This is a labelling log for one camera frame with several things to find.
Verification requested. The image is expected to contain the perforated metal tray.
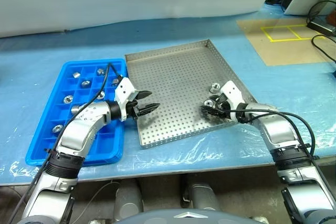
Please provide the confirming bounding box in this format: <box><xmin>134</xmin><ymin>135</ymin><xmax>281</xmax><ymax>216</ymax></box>
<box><xmin>124</xmin><ymin>39</ymin><xmax>259</xmax><ymax>150</ymax></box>

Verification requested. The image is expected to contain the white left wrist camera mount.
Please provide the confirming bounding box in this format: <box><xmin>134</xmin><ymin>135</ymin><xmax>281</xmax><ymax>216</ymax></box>
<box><xmin>114</xmin><ymin>77</ymin><xmax>138</xmax><ymax>123</ymax></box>

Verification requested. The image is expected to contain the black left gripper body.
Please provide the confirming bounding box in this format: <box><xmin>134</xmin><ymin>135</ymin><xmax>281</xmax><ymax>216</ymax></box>
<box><xmin>127</xmin><ymin>99</ymin><xmax>141</xmax><ymax>119</ymax></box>

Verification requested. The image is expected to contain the black flat device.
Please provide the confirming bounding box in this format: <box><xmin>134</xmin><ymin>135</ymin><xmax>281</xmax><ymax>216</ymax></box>
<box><xmin>306</xmin><ymin>20</ymin><xmax>336</xmax><ymax>36</ymax></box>

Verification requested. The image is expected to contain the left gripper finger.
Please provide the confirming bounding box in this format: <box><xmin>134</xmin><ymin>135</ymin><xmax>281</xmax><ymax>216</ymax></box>
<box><xmin>136</xmin><ymin>102</ymin><xmax>161</xmax><ymax>116</ymax></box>
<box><xmin>138</xmin><ymin>90</ymin><xmax>153</xmax><ymax>102</ymax></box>

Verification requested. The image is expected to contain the blue plastic table cover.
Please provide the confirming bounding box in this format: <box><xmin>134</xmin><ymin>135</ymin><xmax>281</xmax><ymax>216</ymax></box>
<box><xmin>0</xmin><ymin>1</ymin><xmax>336</xmax><ymax>183</ymax></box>

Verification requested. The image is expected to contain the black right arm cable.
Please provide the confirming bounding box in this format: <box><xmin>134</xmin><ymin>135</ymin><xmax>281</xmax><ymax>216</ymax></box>
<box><xmin>225</xmin><ymin>107</ymin><xmax>336</xmax><ymax>204</ymax></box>

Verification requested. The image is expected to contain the grey rounded cylinder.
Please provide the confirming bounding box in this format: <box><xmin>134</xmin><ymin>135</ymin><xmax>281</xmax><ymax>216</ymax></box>
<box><xmin>114</xmin><ymin>182</ymin><xmax>144</xmax><ymax>221</ymax></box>
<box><xmin>187</xmin><ymin>182</ymin><xmax>221</xmax><ymax>211</ymax></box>

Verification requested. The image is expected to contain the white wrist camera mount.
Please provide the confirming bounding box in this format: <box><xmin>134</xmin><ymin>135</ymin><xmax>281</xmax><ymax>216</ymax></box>
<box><xmin>114</xmin><ymin>77</ymin><xmax>138</xmax><ymax>123</ymax></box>
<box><xmin>219</xmin><ymin>80</ymin><xmax>246</xmax><ymax>120</ymax></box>

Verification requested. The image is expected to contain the brown wooden block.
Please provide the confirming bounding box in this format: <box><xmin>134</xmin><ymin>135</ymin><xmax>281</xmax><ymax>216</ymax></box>
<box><xmin>325</xmin><ymin>11</ymin><xmax>336</xmax><ymax>29</ymax></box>

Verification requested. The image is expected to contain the grey robot torso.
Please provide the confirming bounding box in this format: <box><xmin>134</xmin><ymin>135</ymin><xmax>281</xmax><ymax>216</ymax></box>
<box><xmin>112</xmin><ymin>208</ymin><xmax>253</xmax><ymax>224</ymax></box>

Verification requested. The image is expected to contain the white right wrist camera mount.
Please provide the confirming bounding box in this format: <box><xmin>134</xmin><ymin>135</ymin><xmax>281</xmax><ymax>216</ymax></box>
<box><xmin>219</xmin><ymin>80</ymin><xmax>246</xmax><ymax>120</ymax></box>

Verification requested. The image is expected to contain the brown cardboard mat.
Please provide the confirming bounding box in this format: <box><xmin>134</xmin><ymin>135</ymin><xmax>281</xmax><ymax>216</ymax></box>
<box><xmin>236</xmin><ymin>16</ymin><xmax>336</xmax><ymax>67</ymax></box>

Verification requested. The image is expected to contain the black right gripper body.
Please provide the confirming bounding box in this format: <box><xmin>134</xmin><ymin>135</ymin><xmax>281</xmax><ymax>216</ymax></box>
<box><xmin>214</xmin><ymin>93</ymin><xmax>232</xmax><ymax>115</ymax></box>

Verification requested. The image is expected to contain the black adapter cable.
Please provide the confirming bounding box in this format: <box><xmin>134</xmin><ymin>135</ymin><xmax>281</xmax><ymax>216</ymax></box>
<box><xmin>311</xmin><ymin>34</ymin><xmax>336</xmax><ymax>65</ymax></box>

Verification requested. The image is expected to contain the blue compartment tray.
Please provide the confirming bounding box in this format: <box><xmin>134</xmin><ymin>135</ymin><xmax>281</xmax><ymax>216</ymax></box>
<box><xmin>25</xmin><ymin>58</ymin><xmax>129</xmax><ymax>167</ymax></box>

